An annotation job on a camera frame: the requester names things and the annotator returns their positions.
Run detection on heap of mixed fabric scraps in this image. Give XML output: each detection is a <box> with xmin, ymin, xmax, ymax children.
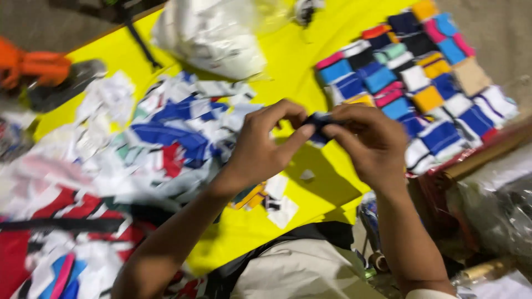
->
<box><xmin>0</xmin><ymin>70</ymin><xmax>268</xmax><ymax>299</ymax></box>

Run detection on golden tube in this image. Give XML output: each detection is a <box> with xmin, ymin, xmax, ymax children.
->
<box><xmin>461</xmin><ymin>254</ymin><xmax>521</xmax><ymax>284</ymax></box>

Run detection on rows of folded colourful fabric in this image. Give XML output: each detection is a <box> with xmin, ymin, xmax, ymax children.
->
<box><xmin>314</xmin><ymin>0</ymin><xmax>520</xmax><ymax>176</ymax></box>

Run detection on beige trousers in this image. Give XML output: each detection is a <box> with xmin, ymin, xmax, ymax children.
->
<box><xmin>230</xmin><ymin>238</ymin><xmax>388</xmax><ymax>299</ymax></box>

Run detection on brown cardboard tube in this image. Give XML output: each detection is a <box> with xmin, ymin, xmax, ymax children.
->
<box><xmin>438</xmin><ymin>124</ymin><xmax>532</xmax><ymax>185</ymax></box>

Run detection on small white black item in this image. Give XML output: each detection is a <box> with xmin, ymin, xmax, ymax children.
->
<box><xmin>292</xmin><ymin>0</ymin><xmax>326</xmax><ymax>26</ymax></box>

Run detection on clear plastic bag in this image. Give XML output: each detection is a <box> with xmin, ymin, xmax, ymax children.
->
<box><xmin>446</xmin><ymin>143</ymin><xmax>532</xmax><ymax>266</ymax></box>

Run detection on white sleeve cuff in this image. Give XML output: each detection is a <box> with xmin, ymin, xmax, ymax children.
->
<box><xmin>405</xmin><ymin>288</ymin><xmax>461</xmax><ymax>299</ymax></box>

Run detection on white plastic bag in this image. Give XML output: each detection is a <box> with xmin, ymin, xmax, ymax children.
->
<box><xmin>151</xmin><ymin>0</ymin><xmax>292</xmax><ymax>82</ymax></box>

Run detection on dark blue fabric piece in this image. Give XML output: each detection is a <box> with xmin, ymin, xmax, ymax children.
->
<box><xmin>303</xmin><ymin>111</ymin><xmax>351</xmax><ymax>149</ymax></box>

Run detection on yellow orange fabric scrap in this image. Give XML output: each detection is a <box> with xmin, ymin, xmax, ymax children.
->
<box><xmin>229</xmin><ymin>182</ymin><xmax>267</xmax><ymax>211</ymax></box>

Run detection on black strap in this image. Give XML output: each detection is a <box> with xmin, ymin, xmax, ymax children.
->
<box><xmin>118</xmin><ymin>6</ymin><xmax>163</xmax><ymax>70</ymax></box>

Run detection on person's right hand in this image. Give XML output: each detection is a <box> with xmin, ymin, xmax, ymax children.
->
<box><xmin>323</xmin><ymin>104</ymin><xmax>411</xmax><ymax>193</ymax></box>

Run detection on brown thread spool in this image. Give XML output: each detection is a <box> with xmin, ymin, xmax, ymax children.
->
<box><xmin>369</xmin><ymin>251</ymin><xmax>390</xmax><ymax>273</ymax></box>

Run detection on yellow table cloth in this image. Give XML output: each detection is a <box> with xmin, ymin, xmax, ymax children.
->
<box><xmin>33</xmin><ymin>0</ymin><xmax>418</xmax><ymax>275</ymax></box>

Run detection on orange handled tool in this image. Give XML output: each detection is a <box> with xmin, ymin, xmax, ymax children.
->
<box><xmin>0</xmin><ymin>37</ymin><xmax>108</xmax><ymax>114</ymax></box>

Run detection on person's left hand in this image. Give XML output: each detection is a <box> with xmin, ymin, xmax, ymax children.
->
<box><xmin>224</xmin><ymin>99</ymin><xmax>316</xmax><ymax>188</ymax></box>

